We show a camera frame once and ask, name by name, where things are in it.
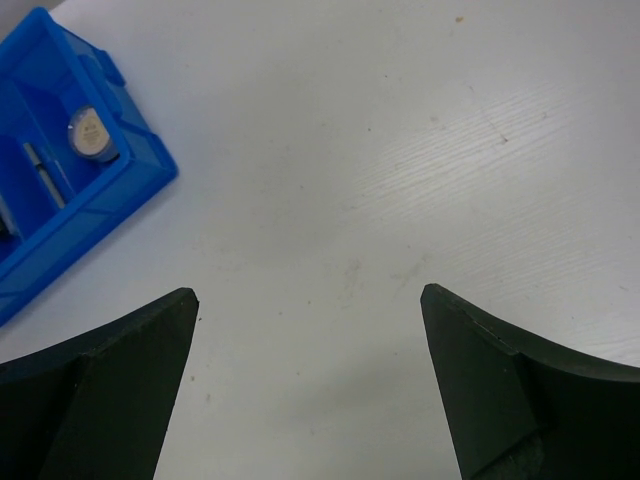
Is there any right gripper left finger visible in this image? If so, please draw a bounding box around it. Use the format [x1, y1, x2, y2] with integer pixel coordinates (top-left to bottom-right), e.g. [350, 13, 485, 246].
[1, 288, 199, 479]

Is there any clear tube black cap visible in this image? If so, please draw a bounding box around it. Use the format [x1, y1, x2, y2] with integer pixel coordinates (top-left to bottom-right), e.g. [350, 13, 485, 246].
[0, 200, 14, 236]

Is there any pink makeup brush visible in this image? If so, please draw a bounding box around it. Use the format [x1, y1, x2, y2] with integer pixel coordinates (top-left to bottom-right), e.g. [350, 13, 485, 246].
[53, 160, 75, 198]

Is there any houndstooth pattern pencil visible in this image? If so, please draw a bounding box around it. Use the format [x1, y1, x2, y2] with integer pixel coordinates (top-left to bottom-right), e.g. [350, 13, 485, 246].
[23, 143, 66, 209]

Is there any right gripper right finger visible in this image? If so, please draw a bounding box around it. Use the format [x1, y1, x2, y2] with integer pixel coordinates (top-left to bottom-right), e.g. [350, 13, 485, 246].
[421, 284, 639, 479]

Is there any blue plastic organizer tray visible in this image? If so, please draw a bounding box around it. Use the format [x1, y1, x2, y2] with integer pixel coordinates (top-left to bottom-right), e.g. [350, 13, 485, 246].
[1, 7, 178, 321]

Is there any round compact case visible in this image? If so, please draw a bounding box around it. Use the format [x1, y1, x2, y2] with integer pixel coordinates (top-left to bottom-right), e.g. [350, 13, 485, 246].
[67, 105, 119, 163]

